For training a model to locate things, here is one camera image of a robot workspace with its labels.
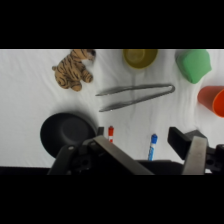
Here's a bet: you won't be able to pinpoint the metal kitchen tongs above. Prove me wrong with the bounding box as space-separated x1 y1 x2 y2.
95 83 176 113

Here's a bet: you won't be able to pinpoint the green block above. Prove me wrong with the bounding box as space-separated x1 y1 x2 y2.
175 49 213 85

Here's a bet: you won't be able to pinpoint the blue pen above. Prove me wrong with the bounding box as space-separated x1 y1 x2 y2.
147 133 159 162

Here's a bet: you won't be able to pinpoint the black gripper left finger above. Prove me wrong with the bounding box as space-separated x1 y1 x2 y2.
48 126 155 176

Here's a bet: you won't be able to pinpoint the black bowl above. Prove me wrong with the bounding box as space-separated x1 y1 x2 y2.
39 112 99 159

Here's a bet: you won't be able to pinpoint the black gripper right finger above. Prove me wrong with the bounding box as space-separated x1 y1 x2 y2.
167 126 224 176

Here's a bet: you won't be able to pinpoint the yellow plastic cup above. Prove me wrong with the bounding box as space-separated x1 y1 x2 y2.
122 49 159 70

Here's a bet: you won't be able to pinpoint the red pen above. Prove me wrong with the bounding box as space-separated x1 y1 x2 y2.
107 125 115 144

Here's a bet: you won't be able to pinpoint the orange plastic cup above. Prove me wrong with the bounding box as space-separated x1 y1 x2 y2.
197 85 224 119

